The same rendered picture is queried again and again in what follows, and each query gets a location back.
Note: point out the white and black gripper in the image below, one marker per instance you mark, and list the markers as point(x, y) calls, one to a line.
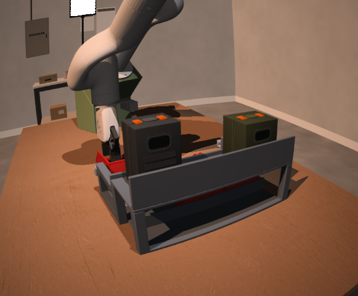
point(108, 128)

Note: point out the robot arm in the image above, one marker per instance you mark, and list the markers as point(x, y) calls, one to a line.
point(106, 55)

